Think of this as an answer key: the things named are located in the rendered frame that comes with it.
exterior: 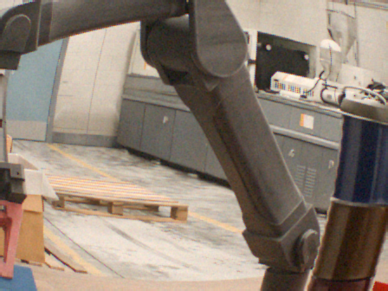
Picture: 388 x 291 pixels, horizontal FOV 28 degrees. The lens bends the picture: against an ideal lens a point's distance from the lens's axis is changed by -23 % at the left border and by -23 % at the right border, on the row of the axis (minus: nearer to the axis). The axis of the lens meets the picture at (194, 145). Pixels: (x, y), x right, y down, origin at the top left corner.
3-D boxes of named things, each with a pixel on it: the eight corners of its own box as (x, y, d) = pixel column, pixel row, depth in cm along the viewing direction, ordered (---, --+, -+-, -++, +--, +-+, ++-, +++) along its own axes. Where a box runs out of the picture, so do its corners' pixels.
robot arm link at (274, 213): (293, 274, 101) (178, 36, 85) (258, 268, 106) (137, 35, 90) (325, 241, 103) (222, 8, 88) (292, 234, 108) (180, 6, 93)
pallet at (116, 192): (129, 197, 819) (130, 182, 818) (186, 223, 733) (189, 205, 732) (23, 184, 758) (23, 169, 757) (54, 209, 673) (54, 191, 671)
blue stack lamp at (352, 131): (366, 190, 38) (375, 119, 37) (406, 202, 34) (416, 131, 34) (314, 192, 36) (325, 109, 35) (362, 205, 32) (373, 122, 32)
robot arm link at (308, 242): (306, 231, 98) (333, 227, 102) (256, 221, 105) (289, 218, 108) (292, 280, 99) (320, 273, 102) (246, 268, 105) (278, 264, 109)
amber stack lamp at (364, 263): (350, 261, 38) (365, 194, 38) (389, 270, 35) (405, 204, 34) (295, 271, 36) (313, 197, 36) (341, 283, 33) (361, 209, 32)
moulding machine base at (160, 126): (113, 149, 1219) (124, 73, 1211) (184, 154, 1268) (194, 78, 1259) (359, 229, 737) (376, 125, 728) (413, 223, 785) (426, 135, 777)
